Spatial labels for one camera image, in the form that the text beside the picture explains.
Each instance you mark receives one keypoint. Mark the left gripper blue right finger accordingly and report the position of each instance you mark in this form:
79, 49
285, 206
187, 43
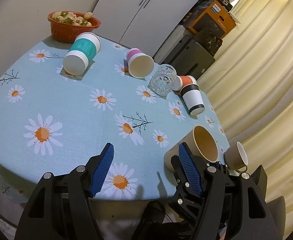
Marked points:
196, 185

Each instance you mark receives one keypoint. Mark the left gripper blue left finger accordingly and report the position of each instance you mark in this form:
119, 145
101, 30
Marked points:
103, 163

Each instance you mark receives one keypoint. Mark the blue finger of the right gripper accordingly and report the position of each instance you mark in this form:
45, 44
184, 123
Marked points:
180, 166

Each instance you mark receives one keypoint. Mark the brown kraft paper cup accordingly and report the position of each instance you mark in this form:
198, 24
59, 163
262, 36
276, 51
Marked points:
200, 142

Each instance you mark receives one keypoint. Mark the black banded white cup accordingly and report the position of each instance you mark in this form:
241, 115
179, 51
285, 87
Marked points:
192, 98

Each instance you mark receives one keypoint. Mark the orange sleeve white cup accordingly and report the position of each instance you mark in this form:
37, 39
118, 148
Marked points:
181, 81

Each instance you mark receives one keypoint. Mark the pink sleeve white cup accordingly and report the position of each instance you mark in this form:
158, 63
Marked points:
140, 65

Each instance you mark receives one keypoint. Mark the teal sleeve white cup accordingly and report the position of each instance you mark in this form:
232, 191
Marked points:
85, 47

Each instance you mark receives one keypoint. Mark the beige ceramic mug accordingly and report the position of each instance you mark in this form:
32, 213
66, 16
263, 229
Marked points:
235, 157

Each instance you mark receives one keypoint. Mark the blue daisy tablecloth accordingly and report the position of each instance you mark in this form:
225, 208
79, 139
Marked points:
54, 121

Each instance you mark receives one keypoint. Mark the clear glass tumbler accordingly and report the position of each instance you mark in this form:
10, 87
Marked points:
162, 82

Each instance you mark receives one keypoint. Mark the dark grey suitcase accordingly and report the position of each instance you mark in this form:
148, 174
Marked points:
188, 57

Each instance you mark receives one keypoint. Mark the cream curtain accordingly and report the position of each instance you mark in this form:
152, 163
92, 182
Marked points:
250, 87

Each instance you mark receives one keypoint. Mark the black handbag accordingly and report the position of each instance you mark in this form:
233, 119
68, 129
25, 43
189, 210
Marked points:
207, 39

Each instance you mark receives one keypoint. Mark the white suitcase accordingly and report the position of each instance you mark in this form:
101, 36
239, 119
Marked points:
171, 41

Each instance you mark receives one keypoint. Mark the orange black cardboard box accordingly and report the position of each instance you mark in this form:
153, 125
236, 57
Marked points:
211, 16

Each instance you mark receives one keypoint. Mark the white double door cabinet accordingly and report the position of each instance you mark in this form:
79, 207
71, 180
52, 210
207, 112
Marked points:
142, 24

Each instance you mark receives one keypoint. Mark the red bowl of strawberries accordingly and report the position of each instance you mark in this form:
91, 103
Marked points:
67, 25

